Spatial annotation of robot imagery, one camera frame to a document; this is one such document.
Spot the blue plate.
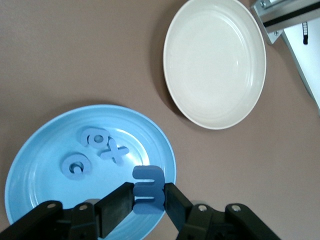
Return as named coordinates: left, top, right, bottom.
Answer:
left=4, top=104, right=177, bottom=240

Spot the blue letter a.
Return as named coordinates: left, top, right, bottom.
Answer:
left=80, top=127, right=111, bottom=151

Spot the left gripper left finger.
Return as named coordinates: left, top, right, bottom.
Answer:
left=0, top=181, right=135, bottom=240

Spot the beige plate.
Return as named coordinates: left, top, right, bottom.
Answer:
left=163, top=0, right=267, bottom=130

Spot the brown table cover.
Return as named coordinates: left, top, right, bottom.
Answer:
left=0, top=0, right=320, bottom=240

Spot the aluminium camera mount post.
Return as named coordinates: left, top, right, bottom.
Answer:
left=250, top=0, right=320, bottom=46

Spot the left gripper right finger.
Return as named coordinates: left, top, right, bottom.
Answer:
left=164, top=182, right=283, bottom=240

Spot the blue letter X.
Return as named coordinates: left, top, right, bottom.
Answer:
left=96, top=142, right=130, bottom=166

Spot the blue letter E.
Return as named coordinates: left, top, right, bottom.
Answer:
left=131, top=164, right=166, bottom=215

